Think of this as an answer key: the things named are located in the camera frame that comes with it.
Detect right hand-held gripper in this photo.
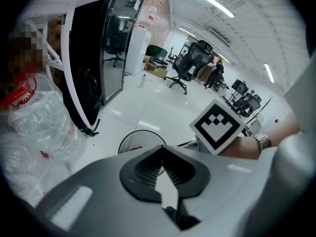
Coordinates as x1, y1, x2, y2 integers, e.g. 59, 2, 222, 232
184, 99, 247, 156

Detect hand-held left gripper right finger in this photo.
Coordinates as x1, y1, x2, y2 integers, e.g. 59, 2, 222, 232
162, 145, 262, 229

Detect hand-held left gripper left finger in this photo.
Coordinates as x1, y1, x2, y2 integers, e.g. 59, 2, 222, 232
36, 145, 180, 237

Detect person's right forearm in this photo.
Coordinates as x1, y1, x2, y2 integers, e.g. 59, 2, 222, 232
222, 112, 301, 160

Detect black office chair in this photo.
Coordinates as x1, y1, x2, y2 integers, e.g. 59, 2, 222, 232
164, 39, 214, 95
232, 79, 262, 118

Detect silver metal wristwatch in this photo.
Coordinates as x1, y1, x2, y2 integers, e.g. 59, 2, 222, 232
254, 133, 272, 153

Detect long ceiling light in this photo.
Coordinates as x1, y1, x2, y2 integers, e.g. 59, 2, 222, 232
264, 63, 276, 84
192, 0, 236, 18

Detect clear plastic bags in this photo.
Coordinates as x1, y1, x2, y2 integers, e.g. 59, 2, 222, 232
0, 122, 87, 207

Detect cardboard box with goods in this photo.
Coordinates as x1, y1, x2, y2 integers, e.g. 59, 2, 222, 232
143, 54, 169, 80

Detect dark green table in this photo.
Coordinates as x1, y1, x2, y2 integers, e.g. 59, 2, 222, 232
145, 44, 170, 59

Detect white water dispenser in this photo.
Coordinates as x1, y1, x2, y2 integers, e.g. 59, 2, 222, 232
124, 26, 153, 77

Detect black glass-door cabinet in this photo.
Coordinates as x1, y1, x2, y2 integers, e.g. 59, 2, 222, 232
69, 0, 145, 108

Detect clear bottle on cabinet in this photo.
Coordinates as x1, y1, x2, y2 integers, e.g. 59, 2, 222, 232
138, 5, 158, 29

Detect white table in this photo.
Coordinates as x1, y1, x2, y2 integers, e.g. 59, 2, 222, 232
19, 0, 102, 133

